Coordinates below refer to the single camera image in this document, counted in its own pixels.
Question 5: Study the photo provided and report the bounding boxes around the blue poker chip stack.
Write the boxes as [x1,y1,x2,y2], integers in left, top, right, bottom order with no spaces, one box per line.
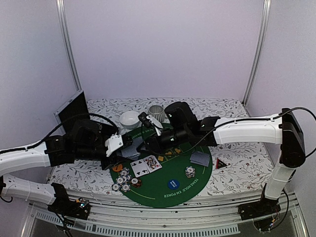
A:
[185,166,196,178]

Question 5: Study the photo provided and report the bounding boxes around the orange big blind button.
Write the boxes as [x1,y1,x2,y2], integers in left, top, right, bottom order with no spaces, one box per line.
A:
[112,164,123,172]

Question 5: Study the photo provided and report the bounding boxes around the playing cards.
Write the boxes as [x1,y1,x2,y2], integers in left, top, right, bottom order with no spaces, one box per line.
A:
[190,151,210,167]

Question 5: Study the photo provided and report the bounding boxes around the aluminium poker chip case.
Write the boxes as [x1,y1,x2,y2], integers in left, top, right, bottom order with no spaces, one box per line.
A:
[53,90,117,136]

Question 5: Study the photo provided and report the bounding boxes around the right aluminium frame post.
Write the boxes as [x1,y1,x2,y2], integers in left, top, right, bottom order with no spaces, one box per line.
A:
[242,0,272,107]

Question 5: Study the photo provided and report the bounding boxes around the white ceramic bowl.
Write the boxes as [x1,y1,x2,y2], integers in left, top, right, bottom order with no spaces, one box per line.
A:
[119,111,140,130]

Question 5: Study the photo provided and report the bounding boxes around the round green poker mat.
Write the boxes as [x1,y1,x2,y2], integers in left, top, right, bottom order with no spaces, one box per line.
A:
[114,143,212,208]

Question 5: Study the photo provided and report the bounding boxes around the striped grey ceramic cup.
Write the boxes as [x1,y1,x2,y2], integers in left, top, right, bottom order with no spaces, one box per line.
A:
[148,105,165,122]

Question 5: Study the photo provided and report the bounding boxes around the grey playing card deck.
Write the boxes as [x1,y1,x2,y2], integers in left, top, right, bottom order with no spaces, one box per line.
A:
[117,146,140,160]

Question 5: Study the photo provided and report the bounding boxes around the left aluminium frame post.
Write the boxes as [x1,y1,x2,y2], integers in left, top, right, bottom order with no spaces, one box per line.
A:
[56,0,82,91]

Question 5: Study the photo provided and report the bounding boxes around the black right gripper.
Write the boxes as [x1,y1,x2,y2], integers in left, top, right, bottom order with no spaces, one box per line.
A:
[136,125,190,156]

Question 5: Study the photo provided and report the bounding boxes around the blue small blind button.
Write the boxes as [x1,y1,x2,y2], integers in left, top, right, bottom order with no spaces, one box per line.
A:
[167,179,180,190]

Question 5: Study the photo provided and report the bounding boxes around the blue poker chips pile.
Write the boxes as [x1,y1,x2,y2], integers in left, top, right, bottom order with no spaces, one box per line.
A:
[112,167,132,193]

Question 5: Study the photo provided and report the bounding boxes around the red black poker chip stack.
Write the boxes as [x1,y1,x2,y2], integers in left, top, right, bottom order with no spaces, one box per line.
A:
[130,177,142,188]

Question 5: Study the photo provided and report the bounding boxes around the black triangular all-in marker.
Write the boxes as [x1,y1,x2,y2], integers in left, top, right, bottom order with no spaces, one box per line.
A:
[216,159,227,169]

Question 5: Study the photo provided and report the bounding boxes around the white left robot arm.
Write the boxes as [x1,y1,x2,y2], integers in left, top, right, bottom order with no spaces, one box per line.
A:
[0,113,125,214]

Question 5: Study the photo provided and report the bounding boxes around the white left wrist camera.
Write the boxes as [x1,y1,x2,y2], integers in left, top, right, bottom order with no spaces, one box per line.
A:
[105,134,133,157]

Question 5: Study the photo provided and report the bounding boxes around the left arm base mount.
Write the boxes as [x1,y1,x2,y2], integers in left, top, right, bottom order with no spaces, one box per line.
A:
[47,198,91,220]

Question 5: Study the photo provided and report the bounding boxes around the aluminium frame post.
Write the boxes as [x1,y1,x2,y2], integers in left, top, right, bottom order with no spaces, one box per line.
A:
[56,0,82,91]
[242,0,272,107]

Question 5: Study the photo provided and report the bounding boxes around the face-up queen card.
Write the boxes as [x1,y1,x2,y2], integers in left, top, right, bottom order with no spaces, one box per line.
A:
[143,155,162,173]

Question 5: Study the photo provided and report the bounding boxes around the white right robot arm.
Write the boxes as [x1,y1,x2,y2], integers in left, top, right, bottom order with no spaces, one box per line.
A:
[138,102,308,215]

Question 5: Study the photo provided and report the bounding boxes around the floral white tablecloth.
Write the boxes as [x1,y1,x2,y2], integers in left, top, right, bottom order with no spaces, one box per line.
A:
[46,98,278,198]

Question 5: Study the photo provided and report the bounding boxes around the face-up clubs card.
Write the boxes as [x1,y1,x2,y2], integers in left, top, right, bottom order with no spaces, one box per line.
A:
[130,159,150,178]

